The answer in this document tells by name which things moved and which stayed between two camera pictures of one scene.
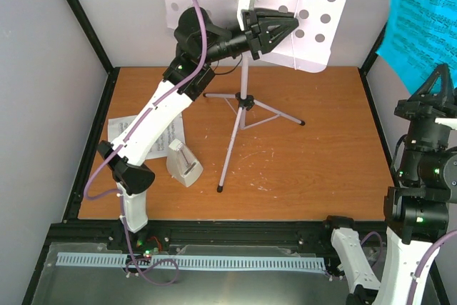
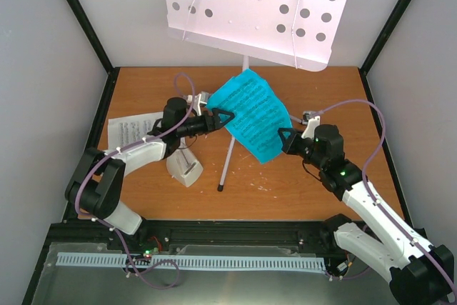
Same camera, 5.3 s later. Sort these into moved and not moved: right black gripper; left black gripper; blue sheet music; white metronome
Moved: right black gripper; left black gripper; blue sheet music
Not moved: white metronome
